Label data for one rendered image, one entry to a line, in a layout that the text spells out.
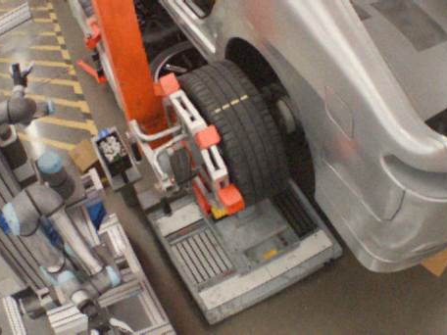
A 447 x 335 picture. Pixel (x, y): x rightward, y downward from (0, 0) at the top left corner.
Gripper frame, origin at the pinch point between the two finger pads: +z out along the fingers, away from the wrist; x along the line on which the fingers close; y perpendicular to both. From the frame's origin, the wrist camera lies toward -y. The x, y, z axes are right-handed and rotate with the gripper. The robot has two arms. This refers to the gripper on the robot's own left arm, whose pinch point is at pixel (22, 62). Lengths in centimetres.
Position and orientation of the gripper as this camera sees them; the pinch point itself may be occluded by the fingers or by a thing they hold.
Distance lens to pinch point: 300.0
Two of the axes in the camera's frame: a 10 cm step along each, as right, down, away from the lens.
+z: -1.9, -7.7, 6.1
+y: -0.2, 6.3, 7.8
